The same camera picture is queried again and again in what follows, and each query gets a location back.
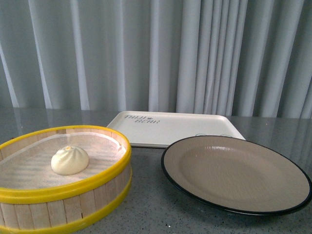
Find beige plate with black rim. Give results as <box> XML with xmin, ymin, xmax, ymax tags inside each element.
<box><xmin>161</xmin><ymin>136</ymin><xmax>312</xmax><ymax>216</ymax></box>

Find white steamed bun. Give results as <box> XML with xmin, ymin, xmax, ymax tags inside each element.
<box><xmin>51</xmin><ymin>145</ymin><xmax>89</xmax><ymax>176</ymax></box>

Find white bear print tray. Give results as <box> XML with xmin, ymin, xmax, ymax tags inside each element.
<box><xmin>107</xmin><ymin>111</ymin><xmax>245</xmax><ymax>148</ymax></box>

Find grey pleated curtain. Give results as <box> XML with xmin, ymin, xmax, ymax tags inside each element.
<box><xmin>0</xmin><ymin>0</ymin><xmax>312</xmax><ymax>118</ymax></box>

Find yellow rimmed bamboo steamer basket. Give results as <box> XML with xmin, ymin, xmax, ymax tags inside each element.
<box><xmin>0</xmin><ymin>125</ymin><xmax>132</xmax><ymax>234</ymax></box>

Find white steamer liner cloth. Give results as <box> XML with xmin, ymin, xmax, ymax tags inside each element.
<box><xmin>0</xmin><ymin>133</ymin><xmax>127</xmax><ymax>190</ymax></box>

